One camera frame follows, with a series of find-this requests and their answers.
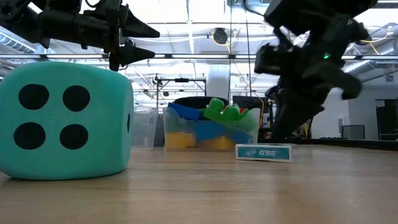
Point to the grey box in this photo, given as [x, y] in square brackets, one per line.
[353, 132]

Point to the dark cabinet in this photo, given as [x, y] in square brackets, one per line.
[387, 121]

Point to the long overhead light bar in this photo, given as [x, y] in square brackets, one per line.
[199, 56]

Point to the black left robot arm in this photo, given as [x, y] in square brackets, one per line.
[18, 21]

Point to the blue toy brick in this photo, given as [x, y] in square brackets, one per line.
[217, 132]
[185, 112]

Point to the black computer monitor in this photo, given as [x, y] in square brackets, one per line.
[253, 101]

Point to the smoky grey plastic container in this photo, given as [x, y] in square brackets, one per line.
[160, 130]

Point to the clear plastic container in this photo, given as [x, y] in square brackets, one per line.
[253, 124]
[144, 130]

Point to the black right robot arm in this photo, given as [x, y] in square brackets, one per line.
[311, 12]

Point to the green toy brick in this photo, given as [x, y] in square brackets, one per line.
[227, 112]

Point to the black stand frame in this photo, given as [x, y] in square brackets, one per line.
[182, 80]

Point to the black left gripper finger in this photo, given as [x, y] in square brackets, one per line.
[133, 56]
[135, 29]

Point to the teal card deck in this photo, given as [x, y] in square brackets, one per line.
[264, 153]

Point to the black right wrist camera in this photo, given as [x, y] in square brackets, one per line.
[273, 59]

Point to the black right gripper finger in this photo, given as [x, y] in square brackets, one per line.
[295, 112]
[342, 79]

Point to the yellow toy brick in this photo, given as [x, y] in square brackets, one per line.
[217, 143]
[178, 141]

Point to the teal foam die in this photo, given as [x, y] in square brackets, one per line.
[53, 116]

